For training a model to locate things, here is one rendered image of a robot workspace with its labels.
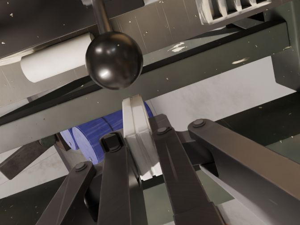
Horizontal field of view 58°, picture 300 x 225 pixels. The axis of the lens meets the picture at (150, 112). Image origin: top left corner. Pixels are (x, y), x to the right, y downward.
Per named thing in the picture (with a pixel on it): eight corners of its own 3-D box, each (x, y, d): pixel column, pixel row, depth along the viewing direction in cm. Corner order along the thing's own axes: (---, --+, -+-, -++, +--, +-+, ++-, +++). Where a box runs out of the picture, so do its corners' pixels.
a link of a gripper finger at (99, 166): (140, 189, 13) (84, 210, 13) (135, 145, 18) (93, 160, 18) (130, 164, 13) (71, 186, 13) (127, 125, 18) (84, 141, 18)
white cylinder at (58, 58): (37, 80, 31) (102, 56, 31) (29, 85, 28) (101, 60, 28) (25, 55, 30) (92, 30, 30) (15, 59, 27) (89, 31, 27)
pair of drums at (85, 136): (100, 88, 395) (48, 114, 356) (139, 80, 302) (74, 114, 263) (119, 128, 412) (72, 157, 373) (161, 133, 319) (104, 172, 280)
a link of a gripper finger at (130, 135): (154, 177, 15) (142, 182, 15) (143, 130, 22) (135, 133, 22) (136, 132, 14) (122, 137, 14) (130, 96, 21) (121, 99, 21)
